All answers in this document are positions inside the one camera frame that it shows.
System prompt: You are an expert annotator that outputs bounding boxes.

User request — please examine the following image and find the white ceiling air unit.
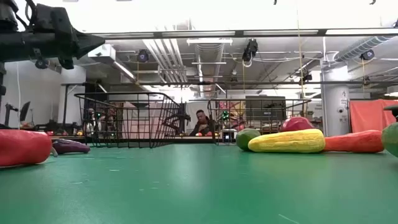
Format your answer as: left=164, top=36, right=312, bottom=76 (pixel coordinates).
left=87, top=43, right=116, bottom=65

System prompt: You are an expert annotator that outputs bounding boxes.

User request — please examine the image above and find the black ceiling spotlight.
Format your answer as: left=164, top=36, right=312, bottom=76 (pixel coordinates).
left=136, top=49, right=150, bottom=63
left=360, top=49, right=376, bottom=62
left=241, top=38, right=259, bottom=68
left=34, top=57, right=50, bottom=70

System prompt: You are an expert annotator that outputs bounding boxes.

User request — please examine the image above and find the green cucumber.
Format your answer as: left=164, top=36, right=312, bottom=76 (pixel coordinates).
left=381, top=121, right=398, bottom=158

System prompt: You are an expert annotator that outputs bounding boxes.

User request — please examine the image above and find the red bell pepper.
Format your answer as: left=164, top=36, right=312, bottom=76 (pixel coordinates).
left=0, top=129, right=53, bottom=168

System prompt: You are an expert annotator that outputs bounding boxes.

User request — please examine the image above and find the black monitor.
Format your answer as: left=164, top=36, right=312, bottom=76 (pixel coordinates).
left=19, top=101, right=31, bottom=123

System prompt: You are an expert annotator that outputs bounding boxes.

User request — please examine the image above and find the black table frame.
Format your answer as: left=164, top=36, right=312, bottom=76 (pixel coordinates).
left=46, top=135, right=240, bottom=146

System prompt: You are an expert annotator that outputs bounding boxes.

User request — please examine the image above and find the orange carrot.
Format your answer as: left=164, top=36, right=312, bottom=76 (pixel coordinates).
left=323, top=129, right=385, bottom=154

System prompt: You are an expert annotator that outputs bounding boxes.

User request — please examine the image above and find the yellow corn cob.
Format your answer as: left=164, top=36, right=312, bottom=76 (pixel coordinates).
left=248, top=128, right=326, bottom=154

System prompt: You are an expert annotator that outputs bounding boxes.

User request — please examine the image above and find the overhead light bar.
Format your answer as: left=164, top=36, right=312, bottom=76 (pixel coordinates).
left=83, top=28, right=398, bottom=40

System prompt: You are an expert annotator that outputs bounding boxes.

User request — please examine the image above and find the black wire basket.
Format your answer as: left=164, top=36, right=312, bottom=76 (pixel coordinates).
left=73, top=91, right=183, bottom=149

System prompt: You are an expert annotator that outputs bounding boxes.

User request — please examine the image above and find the red apple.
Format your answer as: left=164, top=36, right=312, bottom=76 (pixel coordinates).
left=279, top=116, right=317, bottom=133

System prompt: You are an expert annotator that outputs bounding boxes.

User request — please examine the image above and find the person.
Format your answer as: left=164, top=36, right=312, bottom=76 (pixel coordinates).
left=189, top=109, right=215, bottom=137

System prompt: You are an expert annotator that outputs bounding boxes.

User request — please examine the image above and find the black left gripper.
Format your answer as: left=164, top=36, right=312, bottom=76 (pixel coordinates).
left=30, top=3, right=106, bottom=70

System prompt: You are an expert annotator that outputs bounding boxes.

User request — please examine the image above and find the green table mat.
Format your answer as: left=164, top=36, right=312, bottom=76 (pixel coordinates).
left=0, top=142, right=398, bottom=224

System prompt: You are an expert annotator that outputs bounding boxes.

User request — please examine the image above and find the bronze wire basket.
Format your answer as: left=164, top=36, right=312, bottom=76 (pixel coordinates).
left=207, top=98, right=312, bottom=146

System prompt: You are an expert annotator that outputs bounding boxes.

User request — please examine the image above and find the purple eggplant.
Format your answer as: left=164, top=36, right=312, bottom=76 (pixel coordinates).
left=51, top=138, right=91, bottom=157

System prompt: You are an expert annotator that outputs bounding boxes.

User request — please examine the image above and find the silver ventilation duct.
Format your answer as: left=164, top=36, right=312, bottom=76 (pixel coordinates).
left=334, top=35, right=398, bottom=62

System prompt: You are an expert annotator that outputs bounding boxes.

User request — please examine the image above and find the green lime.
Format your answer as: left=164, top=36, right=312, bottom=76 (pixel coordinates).
left=235, top=128, right=261, bottom=152

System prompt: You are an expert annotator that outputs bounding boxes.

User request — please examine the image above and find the grey ribbed ceiling duct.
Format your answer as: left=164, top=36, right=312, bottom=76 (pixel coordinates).
left=194, top=42, right=224, bottom=97

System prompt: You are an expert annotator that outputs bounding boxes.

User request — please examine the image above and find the black frame post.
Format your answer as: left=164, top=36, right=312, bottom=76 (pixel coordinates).
left=0, top=62, right=7, bottom=103

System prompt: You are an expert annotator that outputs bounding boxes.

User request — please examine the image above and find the white round column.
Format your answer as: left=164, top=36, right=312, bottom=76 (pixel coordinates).
left=321, top=65, right=351, bottom=138

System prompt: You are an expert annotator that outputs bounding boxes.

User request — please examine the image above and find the orange fabric screen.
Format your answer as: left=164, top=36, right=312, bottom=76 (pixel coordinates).
left=349, top=99, right=398, bottom=133

